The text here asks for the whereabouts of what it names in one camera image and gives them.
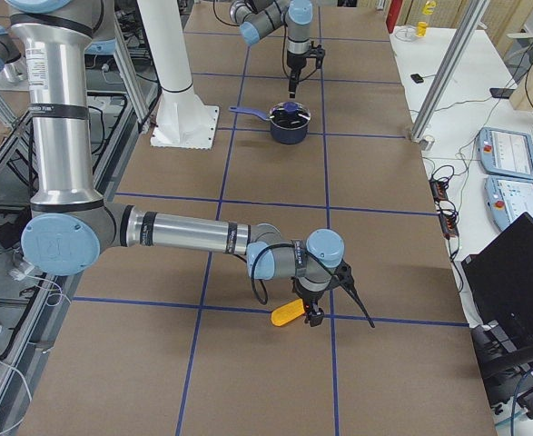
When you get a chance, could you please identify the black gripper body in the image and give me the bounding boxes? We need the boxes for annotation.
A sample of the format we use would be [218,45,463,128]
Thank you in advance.
[291,277,331,309]
[286,41,324,78]

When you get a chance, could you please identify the yellow corn cob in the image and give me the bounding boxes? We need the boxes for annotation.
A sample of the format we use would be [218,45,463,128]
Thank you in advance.
[271,299,305,327]

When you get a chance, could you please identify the glass pot lid purple knob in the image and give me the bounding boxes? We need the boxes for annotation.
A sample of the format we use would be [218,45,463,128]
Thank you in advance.
[270,101,311,129]

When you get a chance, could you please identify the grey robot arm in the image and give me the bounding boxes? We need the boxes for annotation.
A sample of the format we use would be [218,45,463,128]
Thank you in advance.
[9,1,350,326]
[230,0,326,98]

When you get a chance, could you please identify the black power strip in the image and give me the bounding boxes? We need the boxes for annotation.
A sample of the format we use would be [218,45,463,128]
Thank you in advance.
[429,177,459,240]

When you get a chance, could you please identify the black laptop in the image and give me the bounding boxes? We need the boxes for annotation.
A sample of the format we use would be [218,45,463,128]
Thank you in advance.
[460,211,533,346]

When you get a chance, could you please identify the lower blue teach pendant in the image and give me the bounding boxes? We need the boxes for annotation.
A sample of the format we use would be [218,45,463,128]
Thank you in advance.
[485,175,533,231]

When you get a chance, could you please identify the blue teach pendant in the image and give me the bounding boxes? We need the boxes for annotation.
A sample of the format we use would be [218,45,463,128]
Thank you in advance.
[485,175,533,231]
[476,127,533,180]

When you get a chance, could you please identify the upper blue teach pendant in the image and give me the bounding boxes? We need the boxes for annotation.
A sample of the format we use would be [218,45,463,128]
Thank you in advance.
[476,127,533,180]

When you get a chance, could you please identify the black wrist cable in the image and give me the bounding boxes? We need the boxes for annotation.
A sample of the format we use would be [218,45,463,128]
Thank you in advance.
[246,243,377,330]

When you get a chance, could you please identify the dark blue pot purple handle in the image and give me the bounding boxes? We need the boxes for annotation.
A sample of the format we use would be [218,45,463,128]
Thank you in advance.
[228,102,313,145]

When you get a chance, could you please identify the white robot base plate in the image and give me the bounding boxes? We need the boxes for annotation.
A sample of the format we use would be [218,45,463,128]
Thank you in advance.
[151,102,220,150]

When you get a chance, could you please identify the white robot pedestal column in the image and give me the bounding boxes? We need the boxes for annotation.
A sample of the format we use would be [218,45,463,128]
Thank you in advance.
[134,0,211,137]

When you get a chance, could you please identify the aluminium frame post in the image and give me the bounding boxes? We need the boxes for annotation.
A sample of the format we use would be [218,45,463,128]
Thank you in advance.
[410,0,489,151]

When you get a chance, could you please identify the aluminium side frame rack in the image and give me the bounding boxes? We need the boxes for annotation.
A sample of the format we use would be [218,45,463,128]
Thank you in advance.
[0,11,137,435]

